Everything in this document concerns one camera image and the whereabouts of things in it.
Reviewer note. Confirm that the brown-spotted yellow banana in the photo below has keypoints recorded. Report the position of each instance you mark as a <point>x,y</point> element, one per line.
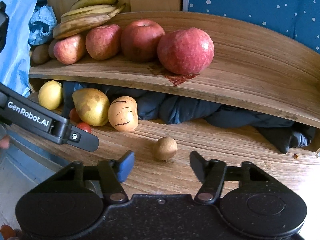
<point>77,25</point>

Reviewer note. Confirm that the light blue garment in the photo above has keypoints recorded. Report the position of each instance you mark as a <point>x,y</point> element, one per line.
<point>17,42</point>

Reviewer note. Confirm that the blue white-dotted cloth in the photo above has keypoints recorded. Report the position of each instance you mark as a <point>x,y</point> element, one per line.
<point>262,7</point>

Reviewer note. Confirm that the person's left hand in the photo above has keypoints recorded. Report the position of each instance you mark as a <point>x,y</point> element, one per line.
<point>4,142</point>

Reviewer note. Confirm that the red cherry tomato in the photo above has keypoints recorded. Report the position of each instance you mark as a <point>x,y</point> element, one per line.
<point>85,127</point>
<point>73,115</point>

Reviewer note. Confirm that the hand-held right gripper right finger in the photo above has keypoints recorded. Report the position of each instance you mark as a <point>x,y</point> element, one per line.
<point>198,165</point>

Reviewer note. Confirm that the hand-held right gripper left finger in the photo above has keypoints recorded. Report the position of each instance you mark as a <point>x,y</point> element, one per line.
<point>125,166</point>

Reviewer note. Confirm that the yellow pear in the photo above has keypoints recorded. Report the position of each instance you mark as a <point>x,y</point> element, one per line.
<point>91,107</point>

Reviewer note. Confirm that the striped pepino melon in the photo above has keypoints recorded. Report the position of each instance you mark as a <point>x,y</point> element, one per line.
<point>123,115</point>

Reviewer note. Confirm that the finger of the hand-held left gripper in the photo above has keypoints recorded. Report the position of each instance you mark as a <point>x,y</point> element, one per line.
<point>85,140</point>

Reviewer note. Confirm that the red apple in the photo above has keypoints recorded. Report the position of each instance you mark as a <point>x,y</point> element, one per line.
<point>185,51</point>
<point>68,50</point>
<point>103,42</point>
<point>142,41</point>

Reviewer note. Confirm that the wooden shelf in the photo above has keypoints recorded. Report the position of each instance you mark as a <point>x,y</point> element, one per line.
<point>250,67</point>

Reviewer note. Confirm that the crumpled blue shoe cover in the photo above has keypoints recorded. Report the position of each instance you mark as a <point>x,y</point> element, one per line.
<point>41,25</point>

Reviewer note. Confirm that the dark blue cloth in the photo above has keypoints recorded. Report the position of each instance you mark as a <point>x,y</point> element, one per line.
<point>187,110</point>

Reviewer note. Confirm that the brown kiwi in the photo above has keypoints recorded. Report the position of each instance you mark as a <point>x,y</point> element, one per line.
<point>40,54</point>
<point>52,48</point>

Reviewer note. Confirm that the metal tray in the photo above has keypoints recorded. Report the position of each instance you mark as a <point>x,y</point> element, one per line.
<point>25,165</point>

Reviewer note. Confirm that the orange cherry tomato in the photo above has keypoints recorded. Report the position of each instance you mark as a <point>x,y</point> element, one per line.
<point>6,232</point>

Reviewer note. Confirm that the brown longan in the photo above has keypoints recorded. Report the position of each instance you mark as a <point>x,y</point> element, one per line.
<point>165,148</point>

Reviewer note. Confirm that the yellow lemon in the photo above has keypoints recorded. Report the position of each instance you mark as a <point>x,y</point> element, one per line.
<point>50,95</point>

